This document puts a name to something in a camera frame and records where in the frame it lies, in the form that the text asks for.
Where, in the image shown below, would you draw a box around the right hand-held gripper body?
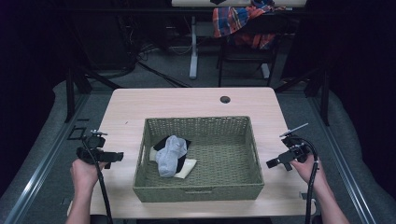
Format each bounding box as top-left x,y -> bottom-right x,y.
278,122 -> 312,164

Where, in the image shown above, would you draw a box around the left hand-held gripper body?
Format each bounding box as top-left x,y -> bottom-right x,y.
76,130 -> 114,166

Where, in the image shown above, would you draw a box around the grey sock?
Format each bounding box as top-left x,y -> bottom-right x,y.
155,134 -> 189,178

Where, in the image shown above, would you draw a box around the green woven basket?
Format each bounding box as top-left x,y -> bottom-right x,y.
132,116 -> 265,203

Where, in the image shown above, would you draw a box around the black sock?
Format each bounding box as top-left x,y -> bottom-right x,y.
152,135 -> 192,174

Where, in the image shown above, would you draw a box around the cream sock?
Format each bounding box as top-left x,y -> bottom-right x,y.
148,146 -> 198,180

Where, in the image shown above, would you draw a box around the person's left hand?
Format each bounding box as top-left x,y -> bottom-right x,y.
69,157 -> 108,191

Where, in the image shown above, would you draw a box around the person's right hand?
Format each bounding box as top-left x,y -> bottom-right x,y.
290,153 -> 329,189

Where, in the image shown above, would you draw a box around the black metal stand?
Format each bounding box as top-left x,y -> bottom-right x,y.
63,63 -> 123,124
273,66 -> 332,127

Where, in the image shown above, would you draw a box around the black chair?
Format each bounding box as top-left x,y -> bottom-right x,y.
216,11 -> 289,89

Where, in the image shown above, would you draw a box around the plaid cloth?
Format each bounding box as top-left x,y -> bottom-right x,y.
212,0 -> 287,49

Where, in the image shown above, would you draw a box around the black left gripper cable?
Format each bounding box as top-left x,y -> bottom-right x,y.
81,137 -> 114,224

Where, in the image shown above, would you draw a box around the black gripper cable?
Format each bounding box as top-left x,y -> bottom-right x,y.
81,137 -> 114,224
291,135 -> 320,224

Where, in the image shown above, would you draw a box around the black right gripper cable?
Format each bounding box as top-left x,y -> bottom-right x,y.
291,135 -> 320,224

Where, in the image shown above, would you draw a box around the black floor cables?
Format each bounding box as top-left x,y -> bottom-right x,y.
102,15 -> 191,89

